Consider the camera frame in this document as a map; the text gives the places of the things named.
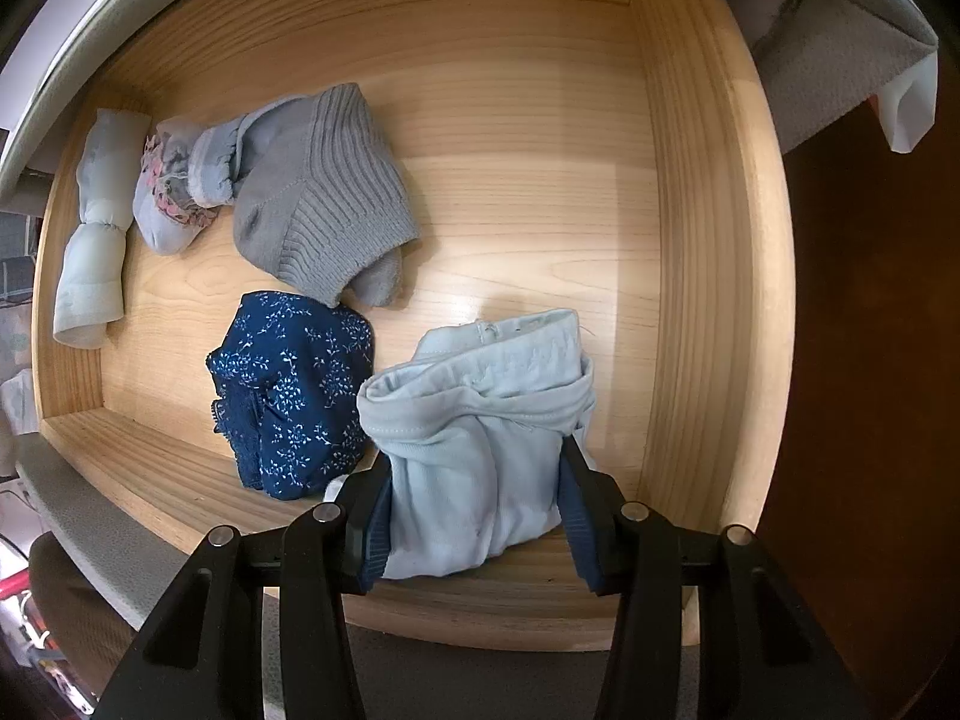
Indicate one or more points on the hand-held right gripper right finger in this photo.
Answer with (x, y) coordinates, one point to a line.
(579, 532)

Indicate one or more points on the wooden drawer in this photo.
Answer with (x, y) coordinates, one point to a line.
(525, 202)

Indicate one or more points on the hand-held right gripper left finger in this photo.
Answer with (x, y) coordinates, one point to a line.
(375, 540)

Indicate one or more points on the light blue sock pink lace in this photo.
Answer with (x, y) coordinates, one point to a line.
(161, 217)

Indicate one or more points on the pale rolled garment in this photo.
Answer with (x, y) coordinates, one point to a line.
(90, 240)

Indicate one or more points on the white cloth corner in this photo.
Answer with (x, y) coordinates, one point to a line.
(911, 112)

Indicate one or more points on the grey fabric cover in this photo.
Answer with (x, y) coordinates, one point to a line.
(825, 52)

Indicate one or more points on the light blue underwear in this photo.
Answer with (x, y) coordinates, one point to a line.
(465, 450)

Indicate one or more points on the navy floral underwear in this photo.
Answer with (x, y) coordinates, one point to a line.
(292, 375)

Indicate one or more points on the grey knit socks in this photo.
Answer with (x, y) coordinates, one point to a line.
(322, 187)

